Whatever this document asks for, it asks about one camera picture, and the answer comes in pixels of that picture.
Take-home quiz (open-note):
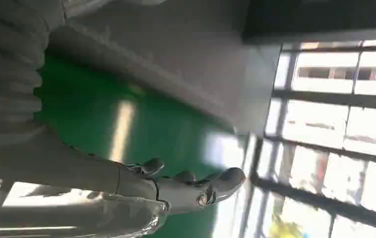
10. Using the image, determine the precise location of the yellow object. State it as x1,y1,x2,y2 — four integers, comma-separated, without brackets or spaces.
268,215,304,238

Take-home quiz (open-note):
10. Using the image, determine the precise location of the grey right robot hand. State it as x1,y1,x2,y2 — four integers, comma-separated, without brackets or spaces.
0,125,247,215

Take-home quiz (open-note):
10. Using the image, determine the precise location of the window with dark frame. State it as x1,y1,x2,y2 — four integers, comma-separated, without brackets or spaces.
239,29,376,238

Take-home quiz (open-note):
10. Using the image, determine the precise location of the ribbed grey right arm sleeve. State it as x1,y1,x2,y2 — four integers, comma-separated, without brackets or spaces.
0,0,66,150

